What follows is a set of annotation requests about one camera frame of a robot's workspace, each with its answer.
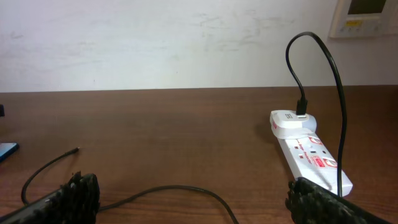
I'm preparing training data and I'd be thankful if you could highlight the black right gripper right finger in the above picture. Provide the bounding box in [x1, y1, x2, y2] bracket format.
[285, 177, 389, 224]

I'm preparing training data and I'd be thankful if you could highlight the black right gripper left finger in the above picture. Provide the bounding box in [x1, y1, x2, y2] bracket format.
[1, 172, 100, 224]

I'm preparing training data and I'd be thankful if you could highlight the white power strip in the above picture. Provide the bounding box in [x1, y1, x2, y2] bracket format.
[277, 119, 353, 197]

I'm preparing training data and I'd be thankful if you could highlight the blue Galaxy smartphone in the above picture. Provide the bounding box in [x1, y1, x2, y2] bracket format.
[0, 142, 19, 162]

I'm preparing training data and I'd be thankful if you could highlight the black USB charging cable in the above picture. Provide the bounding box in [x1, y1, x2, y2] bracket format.
[21, 31, 348, 224]

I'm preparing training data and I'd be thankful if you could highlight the white charger adapter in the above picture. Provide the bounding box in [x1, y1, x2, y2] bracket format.
[270, 110, 317, 139]

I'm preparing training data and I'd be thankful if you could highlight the white wall control panel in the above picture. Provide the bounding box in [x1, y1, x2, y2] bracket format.
[328, 0, 397, 39]

